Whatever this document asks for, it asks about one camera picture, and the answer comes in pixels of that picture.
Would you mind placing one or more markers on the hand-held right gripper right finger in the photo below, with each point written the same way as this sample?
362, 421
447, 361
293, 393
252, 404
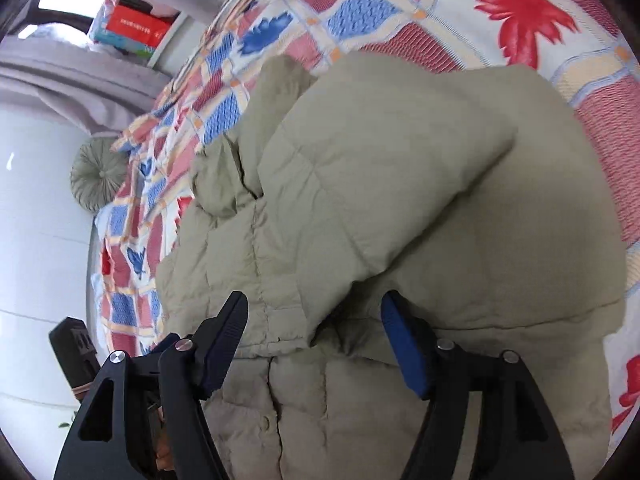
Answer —
402, 345

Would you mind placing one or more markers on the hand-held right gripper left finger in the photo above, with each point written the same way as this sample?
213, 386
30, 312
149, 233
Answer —
222, 345

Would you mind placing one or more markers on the khaki puffer jacket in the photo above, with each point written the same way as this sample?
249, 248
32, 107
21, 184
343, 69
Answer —
400, 185

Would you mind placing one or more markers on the round grey-green cushion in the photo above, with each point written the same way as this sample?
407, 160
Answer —
97, 175

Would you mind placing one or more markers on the grey curtain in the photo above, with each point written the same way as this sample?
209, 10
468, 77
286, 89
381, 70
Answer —
75, 85

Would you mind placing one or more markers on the red box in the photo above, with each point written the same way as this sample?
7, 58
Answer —
135, 24

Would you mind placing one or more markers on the leaf patterned bed sheet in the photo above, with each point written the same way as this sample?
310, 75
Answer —
525, 15

